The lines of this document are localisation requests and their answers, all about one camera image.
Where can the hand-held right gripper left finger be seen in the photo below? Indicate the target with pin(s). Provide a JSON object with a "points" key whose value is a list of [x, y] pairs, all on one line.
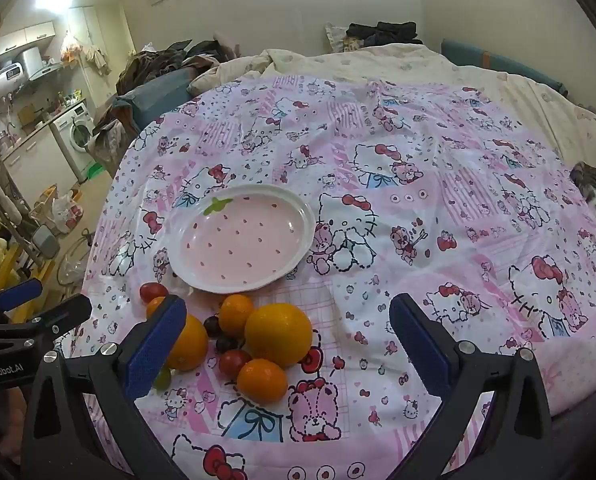
{"points": [[153, 347]]}

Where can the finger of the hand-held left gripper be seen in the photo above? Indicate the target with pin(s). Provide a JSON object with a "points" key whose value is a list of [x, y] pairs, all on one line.
{"points": [[63, 312], [20, 294]]}

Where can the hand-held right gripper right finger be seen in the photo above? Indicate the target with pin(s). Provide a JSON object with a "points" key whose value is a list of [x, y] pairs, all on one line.
{"points": [[420, 350]]}

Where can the large orange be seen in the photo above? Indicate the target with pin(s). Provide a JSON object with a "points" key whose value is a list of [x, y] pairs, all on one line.
{"points": [[190, 342], [278, 335]]}

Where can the red cherry tomato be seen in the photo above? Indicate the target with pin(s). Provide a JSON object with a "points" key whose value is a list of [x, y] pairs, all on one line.
{"points": [[153, 291], [234, 362]]}

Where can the dark purple grape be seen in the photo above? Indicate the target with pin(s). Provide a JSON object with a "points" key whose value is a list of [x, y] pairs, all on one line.
{"points": [[212, 326], [225, 344]]}

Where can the small mandarin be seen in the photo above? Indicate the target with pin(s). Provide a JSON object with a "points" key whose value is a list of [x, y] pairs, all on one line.
{"points": [[261, 380], [235, 314]]}

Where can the pink strawberry pattern plate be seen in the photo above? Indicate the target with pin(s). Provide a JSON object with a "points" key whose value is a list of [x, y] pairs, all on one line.
{"points": [[248, 240]]}

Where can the green grape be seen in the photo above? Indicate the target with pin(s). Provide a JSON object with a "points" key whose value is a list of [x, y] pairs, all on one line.
{"points": [[163, 379]]}

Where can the grey box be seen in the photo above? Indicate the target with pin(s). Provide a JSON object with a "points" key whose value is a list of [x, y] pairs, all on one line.
{"points": [[45, 240]]}

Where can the white plastic bag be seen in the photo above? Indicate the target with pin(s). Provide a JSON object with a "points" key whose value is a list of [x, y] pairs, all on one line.
{"points": [[65, 210]]}

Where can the pink cartoon printed blanket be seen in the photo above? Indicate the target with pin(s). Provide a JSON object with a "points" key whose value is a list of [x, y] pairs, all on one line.
{"points": [[403, 220]]}

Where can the green basin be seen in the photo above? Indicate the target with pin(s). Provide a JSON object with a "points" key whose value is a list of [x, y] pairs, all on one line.
{"points": [[95, 172]]}

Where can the white washing machine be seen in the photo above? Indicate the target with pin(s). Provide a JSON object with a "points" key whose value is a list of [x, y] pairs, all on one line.
{"points": [[75, 132]]}

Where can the grey floral cloth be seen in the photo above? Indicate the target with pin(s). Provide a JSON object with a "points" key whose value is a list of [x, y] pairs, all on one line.
{"points": [[105, 135]]}

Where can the white water heater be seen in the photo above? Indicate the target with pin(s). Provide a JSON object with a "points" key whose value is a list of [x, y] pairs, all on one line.
{"points": [[5, 80]]}

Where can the range hood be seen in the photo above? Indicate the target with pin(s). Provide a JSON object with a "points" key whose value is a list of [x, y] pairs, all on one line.
{"points": [[43, 67]]}

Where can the tabby cat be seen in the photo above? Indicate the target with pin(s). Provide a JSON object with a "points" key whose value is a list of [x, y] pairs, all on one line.
{"points": [[595, 185]]}

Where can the hanging orange plastic bag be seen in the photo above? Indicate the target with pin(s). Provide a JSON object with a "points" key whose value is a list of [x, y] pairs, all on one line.
{"points": [[70, 47]]}

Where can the heap of clothes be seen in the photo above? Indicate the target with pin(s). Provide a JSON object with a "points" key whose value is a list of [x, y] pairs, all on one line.
{"points": [[163, 60]]}

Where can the pile of dark clothes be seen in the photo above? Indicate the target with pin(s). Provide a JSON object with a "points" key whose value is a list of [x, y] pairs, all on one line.
{"points": [[383, 32]]}

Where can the floral pillow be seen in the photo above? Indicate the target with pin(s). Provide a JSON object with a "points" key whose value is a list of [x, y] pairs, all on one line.
{"points": [[335, 35]]}

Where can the teal padded bed rail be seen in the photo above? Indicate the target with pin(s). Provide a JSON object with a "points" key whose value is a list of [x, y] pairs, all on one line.
{"points": [[153, 95], [478, 57]]}

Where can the white wall cabinets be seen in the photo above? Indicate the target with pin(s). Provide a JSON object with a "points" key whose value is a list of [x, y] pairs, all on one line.
{"points": [[25, 37]]}

